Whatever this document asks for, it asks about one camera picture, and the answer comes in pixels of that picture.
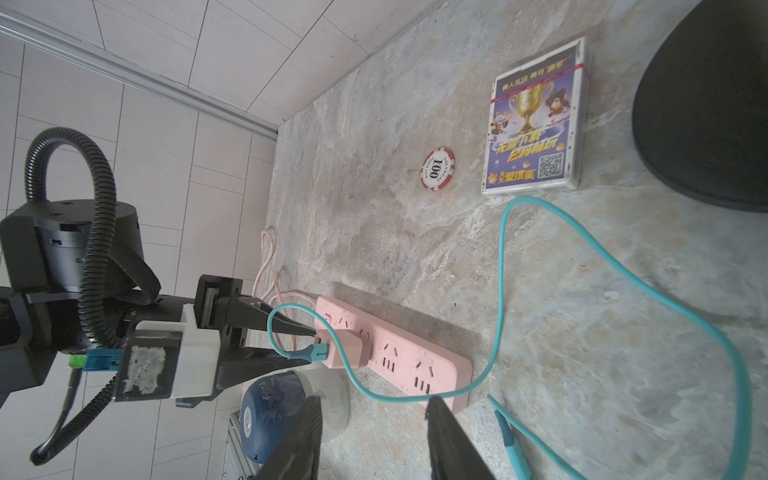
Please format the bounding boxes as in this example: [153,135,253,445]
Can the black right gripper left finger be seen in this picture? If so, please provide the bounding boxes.
[255,396,323,480]

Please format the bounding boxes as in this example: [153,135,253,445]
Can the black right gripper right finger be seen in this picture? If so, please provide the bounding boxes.
[426,396,495,480]

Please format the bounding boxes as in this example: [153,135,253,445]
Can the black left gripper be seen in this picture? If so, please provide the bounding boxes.
[1,200,243,408]

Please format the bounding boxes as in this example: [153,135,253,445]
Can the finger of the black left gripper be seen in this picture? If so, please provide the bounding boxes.
[212,295,318,338]
[215,347,310,390]

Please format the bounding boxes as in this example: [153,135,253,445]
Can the pink power adapter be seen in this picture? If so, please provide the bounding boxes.
[311,328,373,370]

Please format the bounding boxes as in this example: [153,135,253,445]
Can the pink power strip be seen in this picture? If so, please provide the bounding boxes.
[314,297,473,396]

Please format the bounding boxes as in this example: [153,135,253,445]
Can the red white poker chip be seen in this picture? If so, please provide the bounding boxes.
[420,147,455,191]

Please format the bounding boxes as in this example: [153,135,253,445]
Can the purple playing card box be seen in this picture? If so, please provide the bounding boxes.
[481,36,590,196]

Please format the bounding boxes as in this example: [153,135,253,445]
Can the black microphone stand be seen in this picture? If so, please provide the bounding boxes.
[632,0,767,213]

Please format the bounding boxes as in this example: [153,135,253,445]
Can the blue cordless meat grinder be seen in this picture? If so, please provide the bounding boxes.
[240,365,350,464]

